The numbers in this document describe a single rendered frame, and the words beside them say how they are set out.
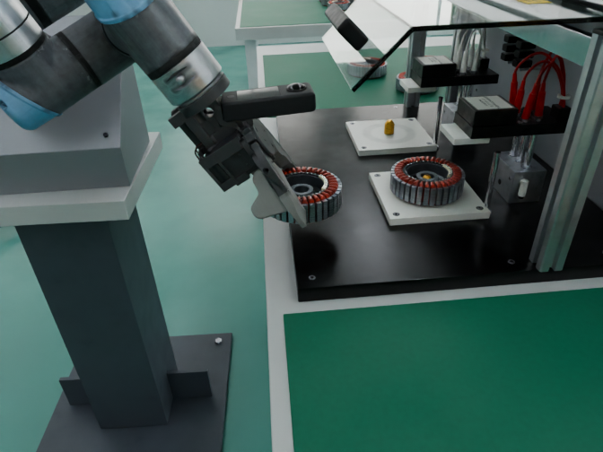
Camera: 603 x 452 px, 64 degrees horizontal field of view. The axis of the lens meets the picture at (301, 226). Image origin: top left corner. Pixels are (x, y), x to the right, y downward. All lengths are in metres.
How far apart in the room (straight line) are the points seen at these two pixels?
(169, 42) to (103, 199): 0.41
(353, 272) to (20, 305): 1.58
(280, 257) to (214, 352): 0.92
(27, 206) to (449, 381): 0.74
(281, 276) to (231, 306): 1.10
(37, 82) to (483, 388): 0.59
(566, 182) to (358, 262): 0.26
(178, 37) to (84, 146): 0.40
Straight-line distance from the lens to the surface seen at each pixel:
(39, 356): 1.79
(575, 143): 0.60
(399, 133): 1.00
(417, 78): 0.96
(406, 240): 0.69
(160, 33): 0.57
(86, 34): 0.67
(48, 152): 0.95
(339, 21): 0.56
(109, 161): 0.92
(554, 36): 0.66
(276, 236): 0.73
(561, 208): 0.63
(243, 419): 1.43
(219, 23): 5.47
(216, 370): 1.53
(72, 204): 0.93
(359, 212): 0.74
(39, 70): 0.65
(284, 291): 0.63
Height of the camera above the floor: 1.16
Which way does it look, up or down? 33 degrees down
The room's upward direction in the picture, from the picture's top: 2 degrees counter-clockwise
